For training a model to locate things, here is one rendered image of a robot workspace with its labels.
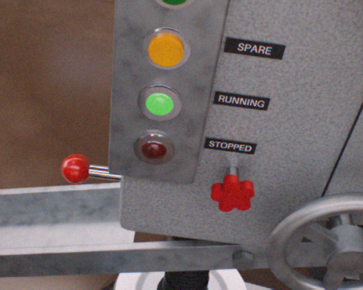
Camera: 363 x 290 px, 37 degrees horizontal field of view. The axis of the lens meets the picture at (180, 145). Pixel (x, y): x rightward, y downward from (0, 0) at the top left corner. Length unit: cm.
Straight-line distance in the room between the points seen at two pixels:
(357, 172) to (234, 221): 13
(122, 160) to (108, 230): 31
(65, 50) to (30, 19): 38
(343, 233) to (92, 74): 240
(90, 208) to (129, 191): 28
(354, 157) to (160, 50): 22
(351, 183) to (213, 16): 24
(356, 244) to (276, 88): 16
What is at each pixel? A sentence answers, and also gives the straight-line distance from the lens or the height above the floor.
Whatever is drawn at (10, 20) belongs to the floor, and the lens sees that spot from 329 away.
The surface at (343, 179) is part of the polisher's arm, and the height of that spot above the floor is 128.
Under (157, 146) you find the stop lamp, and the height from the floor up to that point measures 132.
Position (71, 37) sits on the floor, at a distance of 313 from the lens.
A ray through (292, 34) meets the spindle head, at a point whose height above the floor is 143.
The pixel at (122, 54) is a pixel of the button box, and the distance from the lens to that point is 41.
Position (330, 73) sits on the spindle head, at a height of 140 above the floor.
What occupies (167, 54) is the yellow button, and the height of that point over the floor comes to 142.
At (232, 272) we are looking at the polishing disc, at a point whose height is 90.
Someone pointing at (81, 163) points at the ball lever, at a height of 123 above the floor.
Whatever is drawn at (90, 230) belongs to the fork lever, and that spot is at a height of 102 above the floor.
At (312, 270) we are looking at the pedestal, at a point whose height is 2.
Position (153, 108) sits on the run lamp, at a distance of 43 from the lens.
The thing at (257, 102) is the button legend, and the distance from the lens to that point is 45.
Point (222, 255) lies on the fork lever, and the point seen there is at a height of 109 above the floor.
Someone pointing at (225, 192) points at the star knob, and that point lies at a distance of 47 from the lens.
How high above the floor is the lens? 163
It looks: 42 degrees down
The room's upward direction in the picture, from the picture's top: 9 degrees clockwise
